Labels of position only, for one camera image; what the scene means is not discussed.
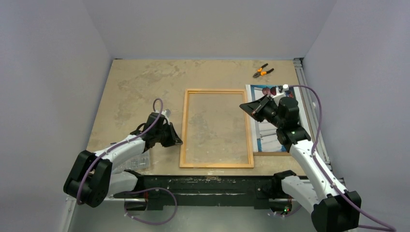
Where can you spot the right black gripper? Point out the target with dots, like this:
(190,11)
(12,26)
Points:
(263,107)

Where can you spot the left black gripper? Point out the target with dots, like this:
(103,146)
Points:
(173,138)

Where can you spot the orange wooden picture frame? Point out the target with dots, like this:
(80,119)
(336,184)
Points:
(182,159)

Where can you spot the photo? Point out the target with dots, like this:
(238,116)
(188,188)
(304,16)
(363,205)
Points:
(263,134)

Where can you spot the clear acrylic glass sheet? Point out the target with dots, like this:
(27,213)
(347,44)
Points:
(216,129)

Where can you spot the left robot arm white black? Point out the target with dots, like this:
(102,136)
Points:
(96,175)

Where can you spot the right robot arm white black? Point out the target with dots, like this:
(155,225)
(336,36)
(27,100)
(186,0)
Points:
(331,206)

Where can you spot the orange black pliers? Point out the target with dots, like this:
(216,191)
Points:
(262,72)

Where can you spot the clear plastic screw box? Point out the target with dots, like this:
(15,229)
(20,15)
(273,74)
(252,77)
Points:
(137,161)

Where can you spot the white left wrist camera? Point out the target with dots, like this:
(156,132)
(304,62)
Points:
(166,113)

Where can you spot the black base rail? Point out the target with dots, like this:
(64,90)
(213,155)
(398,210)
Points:
(258,192)

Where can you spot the aluminium extrusion rail front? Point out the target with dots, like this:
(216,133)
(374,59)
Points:
(76,218)

